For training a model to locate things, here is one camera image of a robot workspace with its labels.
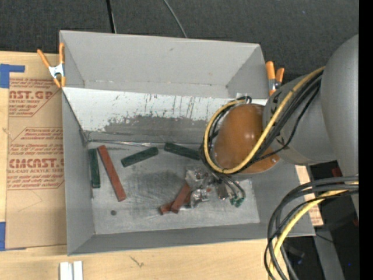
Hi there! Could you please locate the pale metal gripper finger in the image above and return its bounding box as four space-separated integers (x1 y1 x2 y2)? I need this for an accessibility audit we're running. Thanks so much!
189 187 213 209
185 168 213 188

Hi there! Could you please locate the dark green flat block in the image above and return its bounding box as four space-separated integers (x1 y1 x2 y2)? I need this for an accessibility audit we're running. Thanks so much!
88 148 101 189
163 142 202 161
120 146 160 168

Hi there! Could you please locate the long red-brown flat block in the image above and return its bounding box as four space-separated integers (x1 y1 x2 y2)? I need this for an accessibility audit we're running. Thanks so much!
97 145 127 202

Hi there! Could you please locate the grey metal bin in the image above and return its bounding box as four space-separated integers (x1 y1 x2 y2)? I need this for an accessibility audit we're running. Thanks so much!
59 30 316 256

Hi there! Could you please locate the brown cardboard board, red print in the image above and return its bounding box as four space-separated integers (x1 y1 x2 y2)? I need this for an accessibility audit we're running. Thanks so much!
0 50 324 251

